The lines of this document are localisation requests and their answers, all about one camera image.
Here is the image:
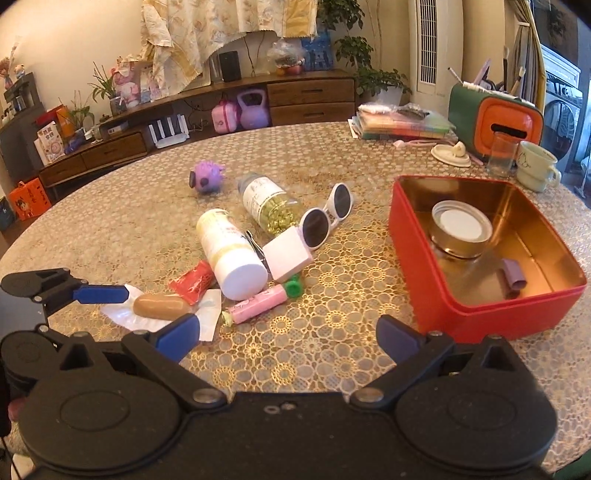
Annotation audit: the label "small white box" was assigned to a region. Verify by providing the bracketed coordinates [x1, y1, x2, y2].
[262, 228, 315, 282]

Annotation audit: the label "pink gift box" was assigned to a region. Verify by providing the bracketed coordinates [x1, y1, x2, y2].
[113, 58, 156, 105]

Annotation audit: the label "purple plush toy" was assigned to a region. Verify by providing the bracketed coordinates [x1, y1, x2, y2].
[188, 160, 227, 195]

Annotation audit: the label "clear bottle of yellow capsules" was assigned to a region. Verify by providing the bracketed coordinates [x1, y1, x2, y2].
[238, 173, 304, 236]

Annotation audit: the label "blue printed box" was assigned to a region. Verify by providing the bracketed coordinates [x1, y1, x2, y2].
[301, 31, 334, 71]

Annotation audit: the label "red snack packet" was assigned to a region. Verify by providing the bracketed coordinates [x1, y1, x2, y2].
[168, 260, 217, 305]

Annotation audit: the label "orange and green tissue box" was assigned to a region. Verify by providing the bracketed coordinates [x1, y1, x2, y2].
[448, 83, 546, 160]

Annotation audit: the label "stack of books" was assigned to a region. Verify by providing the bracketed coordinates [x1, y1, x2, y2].
[348, 104, 459, 140]

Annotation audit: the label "pink kettlebell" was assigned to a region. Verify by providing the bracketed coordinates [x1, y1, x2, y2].
[211, 102, 240, 135]

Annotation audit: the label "pale green mug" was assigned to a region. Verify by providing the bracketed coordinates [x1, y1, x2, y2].
[516, 141, 563, 193]

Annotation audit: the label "white standing air conditioner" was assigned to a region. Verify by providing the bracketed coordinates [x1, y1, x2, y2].
[408, 0, 465, 121]

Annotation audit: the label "clear drinking glass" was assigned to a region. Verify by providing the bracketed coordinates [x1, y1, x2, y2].
[487, 131, 520, 179]

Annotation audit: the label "floral cloth cover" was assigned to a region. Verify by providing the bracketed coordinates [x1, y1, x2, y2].
[140, 0, 320, 89]

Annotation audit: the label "pink candy roll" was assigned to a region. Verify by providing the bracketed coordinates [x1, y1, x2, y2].
[222, 285, 288, 326]

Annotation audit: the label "metal nail clipper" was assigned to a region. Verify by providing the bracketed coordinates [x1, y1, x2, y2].
[245, 230, 269, 274]

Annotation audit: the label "purple kettlebell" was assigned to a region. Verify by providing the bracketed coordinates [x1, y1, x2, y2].
[236, 89, 270, 130]

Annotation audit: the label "clear plastic bag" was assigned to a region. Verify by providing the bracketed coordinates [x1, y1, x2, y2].
[358, 103, 434, 121]

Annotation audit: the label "white plastic bottle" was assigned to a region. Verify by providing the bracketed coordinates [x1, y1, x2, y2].
[196, 209, 269, 301]

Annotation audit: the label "plastic bag of fruit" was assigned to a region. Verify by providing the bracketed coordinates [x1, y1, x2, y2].
[268, 39, 305, 77]

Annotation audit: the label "white sunglasses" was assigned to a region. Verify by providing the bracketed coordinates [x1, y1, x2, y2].
[299, 183, 356, 251]

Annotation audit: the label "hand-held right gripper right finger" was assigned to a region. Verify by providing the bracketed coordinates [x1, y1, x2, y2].
[350, 316, 528, 409]

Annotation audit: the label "beige curtain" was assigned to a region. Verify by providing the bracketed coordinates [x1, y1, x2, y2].
[507, 0, 546, 99]

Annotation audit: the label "white router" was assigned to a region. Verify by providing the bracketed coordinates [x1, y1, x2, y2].
[148, 116, 191, 149]

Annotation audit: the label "brown sausage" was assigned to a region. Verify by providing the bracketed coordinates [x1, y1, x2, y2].
[133, 294, 195, 320]

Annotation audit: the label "washing machine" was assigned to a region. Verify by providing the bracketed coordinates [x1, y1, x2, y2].
[539, 44, 585, 163]

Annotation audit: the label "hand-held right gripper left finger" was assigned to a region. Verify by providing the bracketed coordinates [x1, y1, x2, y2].
[60, 314, 228, 409]

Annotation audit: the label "wooden tv cabinet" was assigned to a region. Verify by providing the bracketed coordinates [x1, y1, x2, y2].
[0, 69, 357, 188]

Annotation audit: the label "orange paper bag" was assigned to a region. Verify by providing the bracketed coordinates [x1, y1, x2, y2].
[8, 178, 51, 222]

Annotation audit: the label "black speaker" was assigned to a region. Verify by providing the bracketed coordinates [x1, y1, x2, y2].
[217, 51, 242, 83]

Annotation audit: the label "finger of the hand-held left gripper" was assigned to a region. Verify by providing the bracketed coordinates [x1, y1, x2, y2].
[0, 268, 131, 325]

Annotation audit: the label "white ceramic lid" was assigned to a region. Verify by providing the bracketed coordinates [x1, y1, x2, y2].
[431, 142, 472, 168]

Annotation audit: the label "small potted plant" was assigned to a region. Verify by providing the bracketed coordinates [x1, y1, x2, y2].
[90, 62, 129, 117]

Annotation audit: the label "red metal tin box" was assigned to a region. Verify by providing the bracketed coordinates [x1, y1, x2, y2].
[388, 174, 588, 343]

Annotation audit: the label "small purple tube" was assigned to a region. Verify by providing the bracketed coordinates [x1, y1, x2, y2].
[501, 258, 528, 300]

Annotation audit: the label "large potted plant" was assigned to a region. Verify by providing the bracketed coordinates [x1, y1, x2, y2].
[318, 0, 413, 108]

